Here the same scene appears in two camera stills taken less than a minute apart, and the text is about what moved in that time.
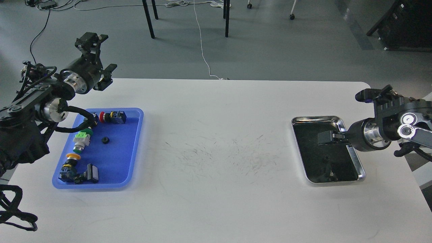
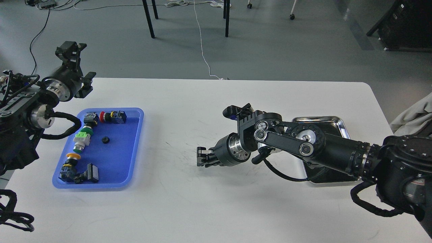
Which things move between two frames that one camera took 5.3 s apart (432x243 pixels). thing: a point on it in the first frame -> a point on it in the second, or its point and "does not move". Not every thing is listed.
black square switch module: [91, 174] does not move
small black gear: [105, 140] does not move
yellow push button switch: [68, 171] does not move
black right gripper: [363, 135] -> [228, 151]
